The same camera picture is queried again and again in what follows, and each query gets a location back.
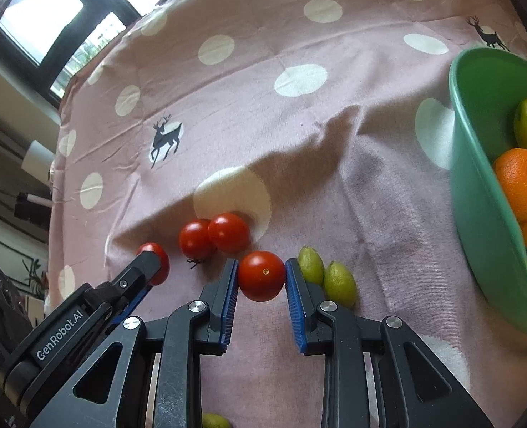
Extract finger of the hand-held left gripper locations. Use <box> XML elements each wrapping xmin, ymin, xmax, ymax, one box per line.
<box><xmin>85</xmin><ymin>252</ymin><xmax>159</xmax><ymax>327</ymax></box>

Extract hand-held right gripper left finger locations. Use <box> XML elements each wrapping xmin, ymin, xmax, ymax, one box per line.
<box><xmin>27</xmin><ymin>258</ymin><xmax>240</xmax><ymax>428</ymax></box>

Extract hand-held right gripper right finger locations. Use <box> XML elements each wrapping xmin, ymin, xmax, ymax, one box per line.
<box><xmin>285</xmin><ymin>258</ymin><xmax>496</xmax><ymax>428</ymax></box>

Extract red cherry tomato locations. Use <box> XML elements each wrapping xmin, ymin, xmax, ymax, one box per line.
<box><xmin>238</xmin><ymin>251</ymin><xmax>287</xmax><ymax>302</ymax></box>
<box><xmin>136</xmin><ymin>242</ymin><xmax>171</xmax><ymax>287</ymax></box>
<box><xmin>178</xmin><ymin>218</ymin><xmax>217</xmax><ymax>259</ymax></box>
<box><xmin>207</xmin><ymin>213</ymin><xmax>252</xmax><ymax>254</ymax></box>

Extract green plastic bowl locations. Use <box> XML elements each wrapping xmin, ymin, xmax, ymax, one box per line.
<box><xmin>448</xmin><ymin>47</ymin><xmax>527</xmax><ymax>340</ymax></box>

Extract small green fruit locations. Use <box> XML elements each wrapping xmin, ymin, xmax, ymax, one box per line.
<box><xmin>297</xmin><ymin>246</ymin><xmax>325</xmax><ymax>287</ymax></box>
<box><xmin>323</xmin><ymin>261</ymin><xmax>358</xmax><ymax>307</ymax></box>
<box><xmin>201</xmin><ymin>412</ymin><xmax>234</xmax><ymax>428</ymax></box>

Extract white cylinder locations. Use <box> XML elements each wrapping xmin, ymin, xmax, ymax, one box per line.
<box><xmin>21</xmin><ymin>140</ymin><xmax>57</xmax><ymax>183</ymax></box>

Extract pink polka dot cloth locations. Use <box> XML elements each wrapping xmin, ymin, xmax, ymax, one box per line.
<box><xmin>45</xmin><ymin>0</ymin><xmax>527</xmax><ymax>428</ymax></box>

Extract black framed window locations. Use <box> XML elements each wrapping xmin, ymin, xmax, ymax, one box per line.
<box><xmin>0</xmin><ymin>0</ymin><xmax>211</xmax><ymax>99</ymax></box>

